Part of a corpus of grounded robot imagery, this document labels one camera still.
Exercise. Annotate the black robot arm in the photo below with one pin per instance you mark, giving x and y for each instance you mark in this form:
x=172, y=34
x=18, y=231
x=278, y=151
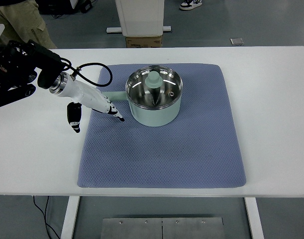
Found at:
x=21, y=64

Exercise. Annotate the black equipment on floor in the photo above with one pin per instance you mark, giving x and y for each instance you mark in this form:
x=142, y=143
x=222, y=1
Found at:
x=58, y=8

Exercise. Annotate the metal floor plate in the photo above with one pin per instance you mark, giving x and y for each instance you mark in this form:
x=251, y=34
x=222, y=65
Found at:
x=162, y=228

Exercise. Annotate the white table leg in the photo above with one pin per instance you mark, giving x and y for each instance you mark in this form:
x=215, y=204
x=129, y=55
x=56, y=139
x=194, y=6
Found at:
x=253, y=218
x=70, y=217

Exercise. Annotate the green pot with handle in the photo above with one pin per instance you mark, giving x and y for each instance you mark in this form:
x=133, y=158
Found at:
x=154, y=95

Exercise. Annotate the white right table leg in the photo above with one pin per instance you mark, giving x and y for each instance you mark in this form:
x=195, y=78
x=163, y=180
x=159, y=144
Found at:
x=253, y=218

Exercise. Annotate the blue textured mat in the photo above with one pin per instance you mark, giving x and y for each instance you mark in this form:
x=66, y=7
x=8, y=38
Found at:
x=198, y=149

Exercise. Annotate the black white sneaker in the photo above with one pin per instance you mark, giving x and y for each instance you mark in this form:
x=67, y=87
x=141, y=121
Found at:
x=190, y=4

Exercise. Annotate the white left table leg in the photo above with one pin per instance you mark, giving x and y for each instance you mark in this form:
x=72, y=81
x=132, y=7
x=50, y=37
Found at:
x=70, y=217

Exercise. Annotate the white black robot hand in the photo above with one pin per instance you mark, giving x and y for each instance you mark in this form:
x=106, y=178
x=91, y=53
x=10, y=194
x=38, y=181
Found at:
x=82, y=95

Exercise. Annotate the grey floor socket plate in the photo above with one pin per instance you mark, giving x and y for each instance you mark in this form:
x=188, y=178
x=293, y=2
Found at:
x=236, y=41

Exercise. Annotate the person in khaki trousers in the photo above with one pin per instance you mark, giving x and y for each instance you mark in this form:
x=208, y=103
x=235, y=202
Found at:
x=23, y=22

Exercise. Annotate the cardboard box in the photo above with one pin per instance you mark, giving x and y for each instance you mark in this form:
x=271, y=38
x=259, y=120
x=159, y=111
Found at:
x=144, y=42

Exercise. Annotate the white pedestal stand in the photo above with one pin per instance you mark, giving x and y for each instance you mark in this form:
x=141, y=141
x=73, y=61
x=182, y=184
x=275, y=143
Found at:
x=140, y=18

